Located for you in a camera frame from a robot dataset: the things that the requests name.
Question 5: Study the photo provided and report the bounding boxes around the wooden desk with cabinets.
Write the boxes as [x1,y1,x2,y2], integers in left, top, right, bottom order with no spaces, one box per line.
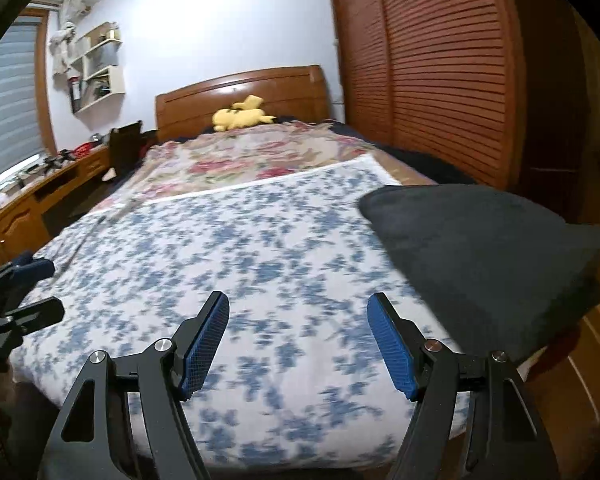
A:
[0,146,110,266]

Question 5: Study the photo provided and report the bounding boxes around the wooden bed headboard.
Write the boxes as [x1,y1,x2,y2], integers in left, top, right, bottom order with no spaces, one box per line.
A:
[156,65,332,143]

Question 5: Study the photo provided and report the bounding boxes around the white tied curtain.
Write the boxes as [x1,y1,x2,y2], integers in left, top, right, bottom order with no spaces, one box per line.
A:
[48,0,88,76]

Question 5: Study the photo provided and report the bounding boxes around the black jacket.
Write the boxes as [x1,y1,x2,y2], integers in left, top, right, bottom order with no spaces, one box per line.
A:
[358,184,600,363]

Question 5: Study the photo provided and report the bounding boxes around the red basket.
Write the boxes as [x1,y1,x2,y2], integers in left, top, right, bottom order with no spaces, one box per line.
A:
[72,142,94,159]

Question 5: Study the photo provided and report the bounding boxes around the dark wooden chair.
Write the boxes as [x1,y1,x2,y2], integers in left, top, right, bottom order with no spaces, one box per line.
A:
[102,120,143,183]

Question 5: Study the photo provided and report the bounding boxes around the blue floral white bedsheet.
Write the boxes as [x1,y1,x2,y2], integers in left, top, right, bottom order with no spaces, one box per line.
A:
[10,155,448,470]

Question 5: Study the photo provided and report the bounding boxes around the white wall shelf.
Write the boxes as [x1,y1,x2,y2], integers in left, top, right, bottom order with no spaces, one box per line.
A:
[68,22,125,115]

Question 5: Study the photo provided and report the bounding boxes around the brown louvered wardrobe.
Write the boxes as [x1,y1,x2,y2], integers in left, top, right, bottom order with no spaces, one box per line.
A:
[332,0,588,219]

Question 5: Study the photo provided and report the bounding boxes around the grey window blind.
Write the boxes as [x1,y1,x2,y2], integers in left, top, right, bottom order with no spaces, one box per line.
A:
[0,16,44,174]

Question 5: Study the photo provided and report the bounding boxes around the red floral beige blanket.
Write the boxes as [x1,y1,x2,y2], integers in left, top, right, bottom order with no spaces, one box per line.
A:
[97,119,437,212]

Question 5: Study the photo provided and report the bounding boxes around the yellow plush toy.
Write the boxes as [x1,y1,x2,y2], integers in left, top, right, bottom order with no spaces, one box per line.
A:
[212,96,275,132]

